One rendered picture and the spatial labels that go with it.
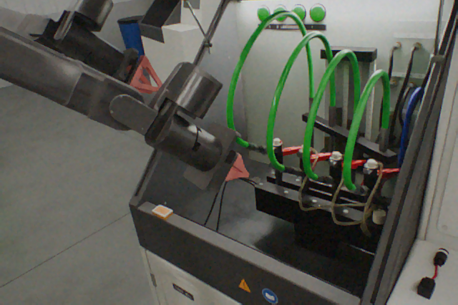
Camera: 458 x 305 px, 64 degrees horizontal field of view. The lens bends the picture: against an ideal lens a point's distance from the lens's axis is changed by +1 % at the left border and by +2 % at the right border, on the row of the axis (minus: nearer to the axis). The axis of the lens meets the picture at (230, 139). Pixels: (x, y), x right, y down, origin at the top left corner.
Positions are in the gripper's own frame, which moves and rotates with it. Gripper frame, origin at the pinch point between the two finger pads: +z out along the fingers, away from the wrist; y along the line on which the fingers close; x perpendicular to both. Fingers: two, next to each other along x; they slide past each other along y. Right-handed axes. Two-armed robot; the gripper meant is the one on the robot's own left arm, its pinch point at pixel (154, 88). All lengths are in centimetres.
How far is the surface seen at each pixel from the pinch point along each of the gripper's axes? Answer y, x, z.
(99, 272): 139, 72, 72
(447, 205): -40, 1, 49
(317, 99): -24.9, -8.0, 20.6
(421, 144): -37, -8, 39
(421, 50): -26, -36, 48
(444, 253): -41, 10, 50
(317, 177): -21.4, 4.3, 32.3
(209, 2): 226, -167, 102
